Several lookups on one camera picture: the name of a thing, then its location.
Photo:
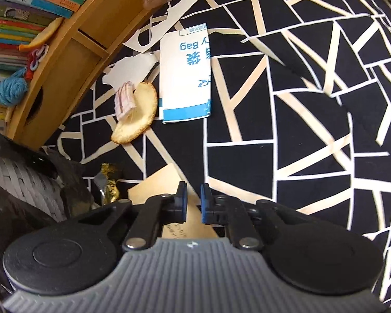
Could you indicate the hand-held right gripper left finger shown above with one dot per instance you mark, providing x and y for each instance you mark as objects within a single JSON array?
[{"x": 183, "y": 202}]

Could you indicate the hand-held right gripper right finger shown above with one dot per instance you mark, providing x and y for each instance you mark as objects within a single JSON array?
[{"x": 204, "y": 205}]

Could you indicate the tan paper card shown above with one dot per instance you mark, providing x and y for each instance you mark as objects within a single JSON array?
[{"x": 164, "y": 182}]

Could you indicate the gold candy wrapper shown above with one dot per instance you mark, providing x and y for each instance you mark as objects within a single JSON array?
[{"x": 109, "y": 186}]

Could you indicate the pale bread slice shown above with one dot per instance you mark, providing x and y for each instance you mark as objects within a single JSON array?
[{"x": 141, "y": 117}]

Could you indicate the black plastic trash bag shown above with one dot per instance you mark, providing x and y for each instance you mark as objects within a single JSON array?
[{"x": 75, "y": 186}]

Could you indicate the pink white striped piece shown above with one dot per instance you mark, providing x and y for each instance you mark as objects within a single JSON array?
[{"x": 125, "y": 99}]

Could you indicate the white blue paper bag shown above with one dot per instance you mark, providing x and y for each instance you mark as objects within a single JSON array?
[{"x": 185, "y": 78}]

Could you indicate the grey woven trash basket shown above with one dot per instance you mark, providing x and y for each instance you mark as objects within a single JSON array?
[{"x": 19, "y": 182}]

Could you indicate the white blue wipes packet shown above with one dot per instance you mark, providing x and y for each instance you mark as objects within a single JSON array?
[{"x": 179, "y": 6}]

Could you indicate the torn white paper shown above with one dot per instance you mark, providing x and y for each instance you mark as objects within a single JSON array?
[{"x": 130, "y": 68}]

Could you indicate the black white patterned cloth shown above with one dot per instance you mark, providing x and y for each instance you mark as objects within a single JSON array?
[{"x": 312, "y": 71}]

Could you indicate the wooden bookshelf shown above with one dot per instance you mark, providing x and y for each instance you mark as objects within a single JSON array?
[{"x": 68, "y": 58}]

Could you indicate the blue yarn ball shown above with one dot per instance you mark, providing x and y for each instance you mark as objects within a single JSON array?
[{"x": 11, "y": 88}]

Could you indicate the orange curved piece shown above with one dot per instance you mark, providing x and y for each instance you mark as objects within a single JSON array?
[{"x": 40, "y": 36}]

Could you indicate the row of upright shelf books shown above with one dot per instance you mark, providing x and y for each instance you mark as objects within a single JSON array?
[{"x": 13, "y": 6}]

